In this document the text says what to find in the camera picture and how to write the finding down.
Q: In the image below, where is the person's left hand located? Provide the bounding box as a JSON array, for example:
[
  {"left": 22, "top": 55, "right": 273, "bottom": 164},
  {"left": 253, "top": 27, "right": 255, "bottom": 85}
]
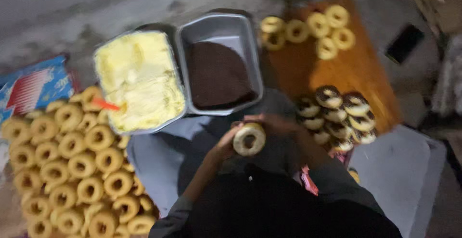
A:
[{"left": 212, "top": 122, "right": 243, "bottom": 161}]

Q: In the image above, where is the person's right hand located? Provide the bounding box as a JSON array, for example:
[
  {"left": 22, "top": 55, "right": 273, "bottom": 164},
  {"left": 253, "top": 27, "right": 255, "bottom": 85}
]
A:
[{"left": 243, "top": 114, "right": 303, "bottom": 140}]

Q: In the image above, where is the single ring donut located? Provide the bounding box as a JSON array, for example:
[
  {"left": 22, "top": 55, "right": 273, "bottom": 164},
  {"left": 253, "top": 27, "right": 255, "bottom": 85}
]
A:
[{"left": 232, "top": 123, "right": 267, "bottom": 157}]

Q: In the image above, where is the metal tray of chocolate sprinkles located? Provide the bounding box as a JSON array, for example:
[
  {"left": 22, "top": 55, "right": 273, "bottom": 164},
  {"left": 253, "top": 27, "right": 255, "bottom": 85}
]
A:
[{"left": 175, "top": 10, "right": 264, "bottom": 117}]

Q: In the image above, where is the person's dark clothed body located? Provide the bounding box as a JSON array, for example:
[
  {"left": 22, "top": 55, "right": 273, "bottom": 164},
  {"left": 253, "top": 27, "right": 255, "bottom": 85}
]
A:
[{"left": 149, "top": 88, "right": 403, "bottom": 238}]

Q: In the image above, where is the pile of chocolate-sprinkled donuts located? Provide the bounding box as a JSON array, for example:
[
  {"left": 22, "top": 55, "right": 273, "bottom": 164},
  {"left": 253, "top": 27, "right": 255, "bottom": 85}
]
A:
[{"left": 296, "top": 85, "right": 378, "bottom": 153}]

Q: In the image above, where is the pink wrapper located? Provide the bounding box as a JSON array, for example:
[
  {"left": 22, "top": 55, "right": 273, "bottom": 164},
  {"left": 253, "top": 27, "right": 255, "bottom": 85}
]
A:
[
  {"left": 300, "top": 165, "right": 320, "bottom": 196},
  {"left": 328, "top": 149, "right": 350, "bottom": 164}
]

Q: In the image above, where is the wooden cutting board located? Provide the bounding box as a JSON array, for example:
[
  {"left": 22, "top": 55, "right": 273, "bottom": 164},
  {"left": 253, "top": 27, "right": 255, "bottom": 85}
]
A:
[{"left": 262, "top": 0, "right": 402, "bottom": 135}]

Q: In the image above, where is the metal tray of yellow cream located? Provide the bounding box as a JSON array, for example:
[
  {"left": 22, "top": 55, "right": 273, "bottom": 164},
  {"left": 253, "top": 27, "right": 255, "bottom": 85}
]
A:
[{"left": 93, "top": 23, "right": 188, "bottom": 136}]

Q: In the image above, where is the cluster of cream-coated donuts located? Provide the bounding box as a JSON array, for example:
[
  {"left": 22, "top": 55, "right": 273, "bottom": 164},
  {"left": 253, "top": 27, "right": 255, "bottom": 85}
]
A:
[{"left": 260, "top": 4, "right": 356, "bottom": 61}]

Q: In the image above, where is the light grey cloth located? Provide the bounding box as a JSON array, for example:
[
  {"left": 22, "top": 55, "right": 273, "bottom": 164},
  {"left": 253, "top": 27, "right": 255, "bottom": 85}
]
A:
[{"left": 126, "top": 115, "right": 448, "bottom": 238}]

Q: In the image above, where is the heap of plain donuts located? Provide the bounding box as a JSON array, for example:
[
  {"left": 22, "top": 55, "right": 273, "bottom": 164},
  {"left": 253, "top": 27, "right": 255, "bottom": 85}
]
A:
[{"left": 1, "top": 86, "right": 159, "bottom": 238}]

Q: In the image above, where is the black phone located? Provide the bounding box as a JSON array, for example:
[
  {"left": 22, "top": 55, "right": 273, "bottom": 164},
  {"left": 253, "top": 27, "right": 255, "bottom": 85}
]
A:
[{"left": 385, "top": 24, "right": 425, "bottom": 65}]

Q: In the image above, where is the blue and red packet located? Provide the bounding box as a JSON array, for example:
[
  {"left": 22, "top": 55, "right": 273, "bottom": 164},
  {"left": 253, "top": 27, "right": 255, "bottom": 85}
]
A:
[{"left": 0, "top": 55, "right": 74, "bottom": 123}]

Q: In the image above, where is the wooden furniture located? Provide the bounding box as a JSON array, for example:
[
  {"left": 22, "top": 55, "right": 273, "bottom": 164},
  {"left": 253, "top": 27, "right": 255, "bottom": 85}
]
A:
[{"left": 404, "top": 0, "right": 462, "bottom": 37}]

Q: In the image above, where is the orange-handled spreader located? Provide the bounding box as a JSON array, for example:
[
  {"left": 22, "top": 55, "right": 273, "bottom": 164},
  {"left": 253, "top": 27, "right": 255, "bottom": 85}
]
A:
[{"left": 91, "top": 97, "right": 121, "bottom": 112}]

